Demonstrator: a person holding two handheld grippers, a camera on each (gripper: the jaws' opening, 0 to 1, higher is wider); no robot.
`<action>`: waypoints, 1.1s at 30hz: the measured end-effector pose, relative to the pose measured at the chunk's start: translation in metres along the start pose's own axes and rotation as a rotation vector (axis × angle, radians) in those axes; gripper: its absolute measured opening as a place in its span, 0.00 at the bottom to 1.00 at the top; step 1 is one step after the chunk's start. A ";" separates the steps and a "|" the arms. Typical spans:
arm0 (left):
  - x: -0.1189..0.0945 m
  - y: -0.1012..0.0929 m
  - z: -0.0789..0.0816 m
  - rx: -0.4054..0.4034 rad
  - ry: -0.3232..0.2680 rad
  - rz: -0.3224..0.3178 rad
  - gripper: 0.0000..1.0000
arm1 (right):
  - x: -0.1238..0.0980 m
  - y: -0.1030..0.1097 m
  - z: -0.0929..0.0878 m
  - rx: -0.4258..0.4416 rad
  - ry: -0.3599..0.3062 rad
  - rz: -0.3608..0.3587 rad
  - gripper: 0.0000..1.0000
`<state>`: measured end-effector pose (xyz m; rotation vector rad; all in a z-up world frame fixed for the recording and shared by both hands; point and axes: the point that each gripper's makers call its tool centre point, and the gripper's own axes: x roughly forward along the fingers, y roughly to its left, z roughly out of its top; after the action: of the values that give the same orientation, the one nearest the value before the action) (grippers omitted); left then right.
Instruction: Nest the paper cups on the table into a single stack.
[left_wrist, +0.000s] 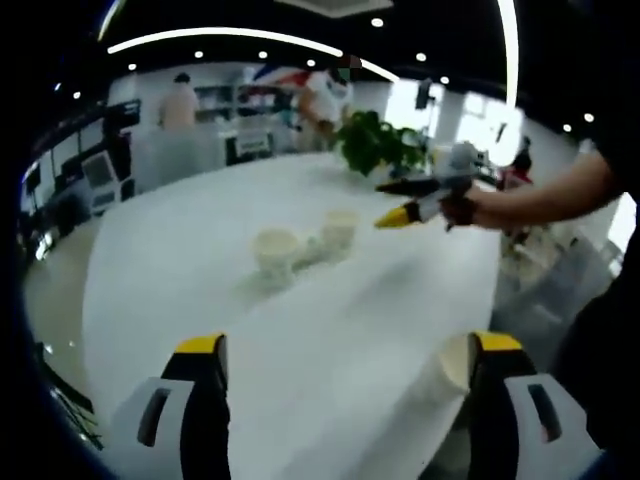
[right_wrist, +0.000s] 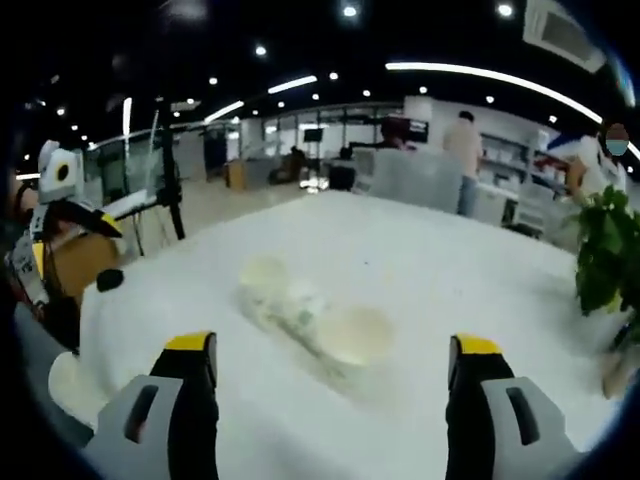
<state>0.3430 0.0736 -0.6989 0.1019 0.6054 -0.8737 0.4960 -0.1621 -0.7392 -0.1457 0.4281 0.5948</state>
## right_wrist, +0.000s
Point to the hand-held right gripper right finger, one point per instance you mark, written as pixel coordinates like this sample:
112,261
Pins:
495,440

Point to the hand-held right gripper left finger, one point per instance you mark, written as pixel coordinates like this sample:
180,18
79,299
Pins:
155,440

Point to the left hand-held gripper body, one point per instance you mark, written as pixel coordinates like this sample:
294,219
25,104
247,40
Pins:
57,172

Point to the white desk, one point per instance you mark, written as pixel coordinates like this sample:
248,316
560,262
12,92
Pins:
132,202

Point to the black oval object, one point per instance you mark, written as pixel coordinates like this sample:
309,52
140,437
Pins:
110,280

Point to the black tripod stand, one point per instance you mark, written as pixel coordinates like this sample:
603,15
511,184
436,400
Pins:
170,175

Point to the yellow wooden cabinet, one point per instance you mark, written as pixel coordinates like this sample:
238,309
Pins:
236,176

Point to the short ceiling strip light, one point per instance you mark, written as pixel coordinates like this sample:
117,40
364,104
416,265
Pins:
292,84
225,111

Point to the white table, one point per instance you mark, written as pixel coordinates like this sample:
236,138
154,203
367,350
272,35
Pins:
400,250

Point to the green potted plant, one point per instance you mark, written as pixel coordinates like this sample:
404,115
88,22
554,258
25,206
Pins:
605,250

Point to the group of ceiling spot lights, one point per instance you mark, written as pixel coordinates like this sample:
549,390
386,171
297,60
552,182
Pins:
260,50

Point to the black monitor on stand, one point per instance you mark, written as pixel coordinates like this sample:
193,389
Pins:
313,135

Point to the black office chair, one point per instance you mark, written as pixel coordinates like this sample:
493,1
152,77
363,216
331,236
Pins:
342,177

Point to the white storage shelves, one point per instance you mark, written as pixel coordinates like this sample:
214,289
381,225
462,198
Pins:
510,175

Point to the pale grey panel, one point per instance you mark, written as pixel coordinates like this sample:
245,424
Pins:
417,180

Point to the dark red screen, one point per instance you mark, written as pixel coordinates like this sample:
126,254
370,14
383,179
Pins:
405,132

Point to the long curved ceiling strip light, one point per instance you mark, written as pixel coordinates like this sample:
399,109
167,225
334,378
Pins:
500,77

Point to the ceiling air vent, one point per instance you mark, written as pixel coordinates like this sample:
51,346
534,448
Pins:
565,30

